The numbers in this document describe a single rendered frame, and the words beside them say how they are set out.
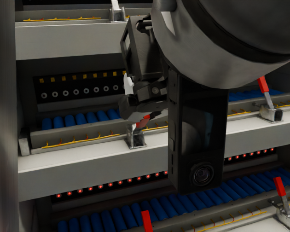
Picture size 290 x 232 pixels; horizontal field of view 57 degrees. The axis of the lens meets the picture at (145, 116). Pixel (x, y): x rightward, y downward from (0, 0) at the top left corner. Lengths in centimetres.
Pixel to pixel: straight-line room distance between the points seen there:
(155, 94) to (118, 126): 24
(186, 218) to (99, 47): 34
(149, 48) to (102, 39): 19
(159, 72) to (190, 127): 6
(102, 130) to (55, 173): 11
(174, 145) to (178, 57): 9
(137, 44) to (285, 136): 39
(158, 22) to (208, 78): 4
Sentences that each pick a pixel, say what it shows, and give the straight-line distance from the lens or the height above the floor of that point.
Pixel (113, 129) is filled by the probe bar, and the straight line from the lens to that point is 46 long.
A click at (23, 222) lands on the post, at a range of 46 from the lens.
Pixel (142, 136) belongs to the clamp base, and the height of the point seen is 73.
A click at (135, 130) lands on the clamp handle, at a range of 40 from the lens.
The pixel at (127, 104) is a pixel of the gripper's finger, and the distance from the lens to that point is 26.
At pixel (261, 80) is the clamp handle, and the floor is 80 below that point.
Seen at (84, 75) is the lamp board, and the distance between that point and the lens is 56.
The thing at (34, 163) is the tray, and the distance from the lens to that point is 42.
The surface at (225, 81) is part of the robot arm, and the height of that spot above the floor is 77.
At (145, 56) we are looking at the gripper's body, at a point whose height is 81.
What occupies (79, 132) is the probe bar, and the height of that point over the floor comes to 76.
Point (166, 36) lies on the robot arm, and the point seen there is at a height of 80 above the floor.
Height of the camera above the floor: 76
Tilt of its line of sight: 1 degrees up
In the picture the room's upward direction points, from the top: 9 degrees counter-clockwise
